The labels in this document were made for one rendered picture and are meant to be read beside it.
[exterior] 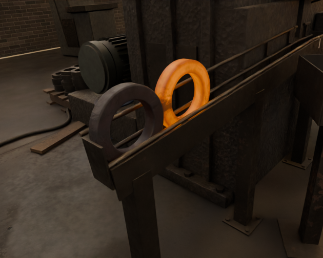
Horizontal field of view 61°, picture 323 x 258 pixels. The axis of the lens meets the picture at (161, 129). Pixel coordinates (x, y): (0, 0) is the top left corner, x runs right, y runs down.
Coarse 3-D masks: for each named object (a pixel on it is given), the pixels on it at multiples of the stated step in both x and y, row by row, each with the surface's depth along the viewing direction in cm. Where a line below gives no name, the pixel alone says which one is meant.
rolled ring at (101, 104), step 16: (112, 96) 54; (128, 96) 57; (144, 96) 60; (96, 112) 54; (112, 112) 55; (160, 112) 65; (96, 128) 54; (144, 128) 67; (160, 128) 66; (112, 144) 58; (112, 160) 59
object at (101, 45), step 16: (80, 48) 197; (96, 48) 186; (112, 48) 192; (80, 64) 205; (96, 64) 190; (112, 64) 187; (128, 64) 195; (96, 80) 197; (112, 80) 192; (128, 80) 206; (80, 96) 221; (96, 96) 218; (80, 112) 224; (112, 128) 197; (128, 128) 182; (128, 144) 189
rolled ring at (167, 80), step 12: (180, 60) 67; (192, 60) 68; (168, 72) 65; (180, 72) 66; (192, 72) 70; (204, 72) 73; (156, 84) 66; (168, 84) 65; (204, 84) 74; (168, 96) 66; (204, 96) 76; (168, 108) 67; (192, 108) 77; (168, 120) 68
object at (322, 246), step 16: (304, 64) 86; (320, 64) 91; (304, 80) 86; (320, 80) 72; (304, 96) 85; (320, 96) 72; (320, 112) 72; (320, 128) 91; (320, 144) 91; (320, 160) 92; (320, 176) 94; (320, 192) 97; (304, 208) 107; (320, 208) 100; (288, 224) 118; (304, 224) 106; (320, 224) 103; (288, 240) 110; (304, 240) 108; (320, 240) 109; (288, 256) 104; (304, 256) 103; (320, 256) 103
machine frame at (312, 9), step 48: (144, 0) 127; (192, 0) 108; (240, 0) 99; (288, 0) 121; (144, 48) 138; (192, 48) 116; (240, 48) 101; (288, 48) 127; (192, 96) 125; (288, 96) 143; (288, 144) 164
